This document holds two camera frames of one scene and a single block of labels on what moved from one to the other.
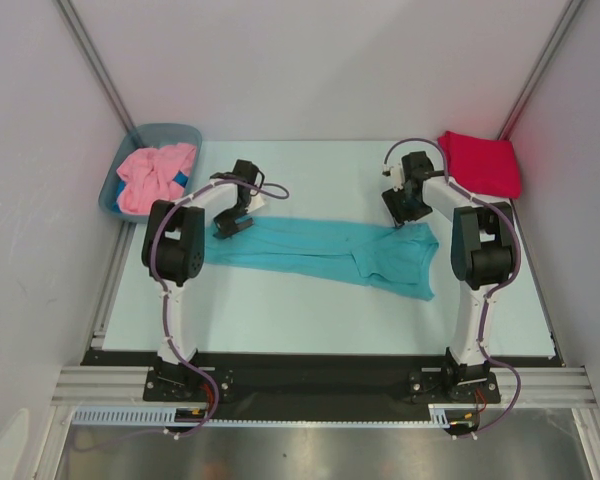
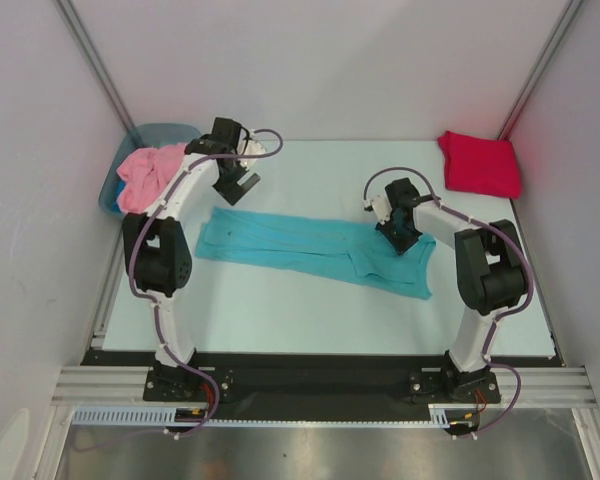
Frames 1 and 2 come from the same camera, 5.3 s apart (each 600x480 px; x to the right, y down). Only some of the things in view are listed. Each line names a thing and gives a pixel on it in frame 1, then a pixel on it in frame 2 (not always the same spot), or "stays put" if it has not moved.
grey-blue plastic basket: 144,136 stays put
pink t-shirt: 147,175 stays put
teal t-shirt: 396,259 stays put
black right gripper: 405,206 → 400,238
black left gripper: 227,227 → 231,191
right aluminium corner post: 564,22 stays put
